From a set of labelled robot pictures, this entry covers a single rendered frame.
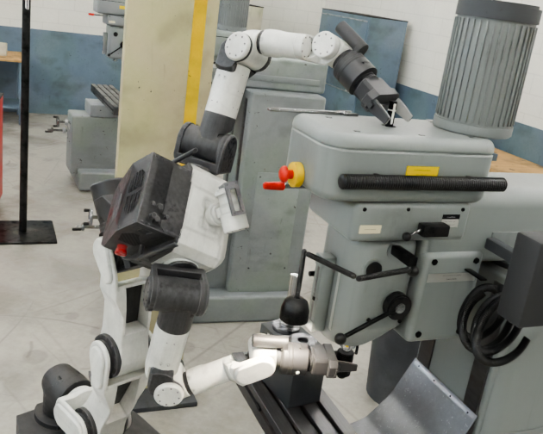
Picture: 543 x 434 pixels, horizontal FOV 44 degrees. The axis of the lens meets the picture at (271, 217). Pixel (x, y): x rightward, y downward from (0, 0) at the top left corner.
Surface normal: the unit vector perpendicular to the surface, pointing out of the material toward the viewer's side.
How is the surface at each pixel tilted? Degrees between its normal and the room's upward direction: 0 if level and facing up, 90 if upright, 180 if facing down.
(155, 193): 58
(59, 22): 90
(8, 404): 0
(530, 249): 90
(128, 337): 95
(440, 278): 90
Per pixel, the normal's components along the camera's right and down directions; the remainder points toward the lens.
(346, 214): -0.92, 0.00
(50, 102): 0.36, 0.34
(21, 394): 0.13, -0.94
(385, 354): -0.76, 0.18
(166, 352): 0.11, 0.46
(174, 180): 0.66, -0.23
